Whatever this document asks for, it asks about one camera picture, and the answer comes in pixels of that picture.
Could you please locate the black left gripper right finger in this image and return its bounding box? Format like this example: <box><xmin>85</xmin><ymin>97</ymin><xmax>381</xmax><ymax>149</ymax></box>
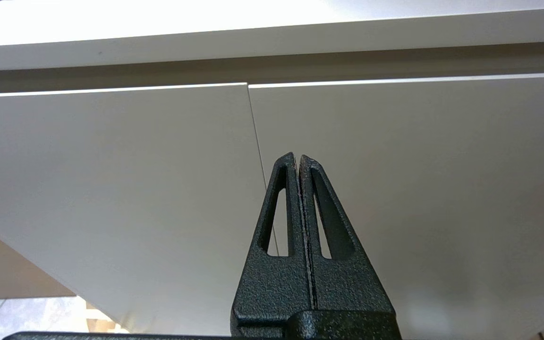
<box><xmin>299</xmin><ymin>154</ymin><xmax>395</xmax><ymax>314</ymax></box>

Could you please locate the white cabinet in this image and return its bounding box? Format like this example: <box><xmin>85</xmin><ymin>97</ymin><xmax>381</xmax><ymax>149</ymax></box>
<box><xmin>0</xmin><ymin>0</ymin><xmax>544</xmax><ymax>340</ymax></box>

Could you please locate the white cabinet door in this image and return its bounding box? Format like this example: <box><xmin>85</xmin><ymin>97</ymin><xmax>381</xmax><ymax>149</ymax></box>
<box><xmin>247</xmin><ymin>72</ymin><xmax>544</xmax><ymax>340</ymax></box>
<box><xmin>0</xmin><ymin>83</ymin><xmax>281</xmax><ymax>337</ymax></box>

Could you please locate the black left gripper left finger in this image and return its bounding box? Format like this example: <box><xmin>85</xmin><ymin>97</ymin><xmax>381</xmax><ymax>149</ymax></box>
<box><xmin>231</xmin><ymin>152</ymin><xmax>312</xmax><ymax>338</ymax></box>

